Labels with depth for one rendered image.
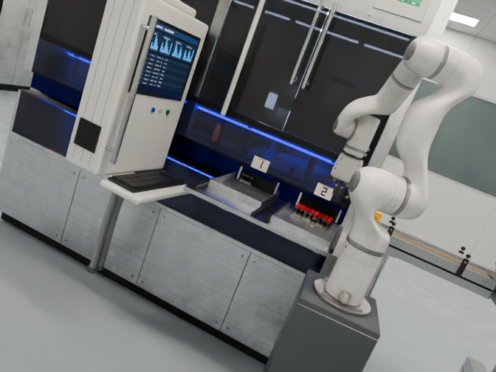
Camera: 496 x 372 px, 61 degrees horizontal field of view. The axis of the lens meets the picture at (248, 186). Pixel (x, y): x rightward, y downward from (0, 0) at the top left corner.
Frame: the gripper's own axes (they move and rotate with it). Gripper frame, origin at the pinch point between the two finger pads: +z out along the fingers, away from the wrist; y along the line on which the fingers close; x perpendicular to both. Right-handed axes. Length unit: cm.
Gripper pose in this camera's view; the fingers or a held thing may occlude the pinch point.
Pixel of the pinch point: (336, 192)
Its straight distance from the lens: 169.5
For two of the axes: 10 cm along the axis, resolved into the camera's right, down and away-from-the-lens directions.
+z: -3.5, 9.1, 2.4
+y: -8.9, -4.0, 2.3
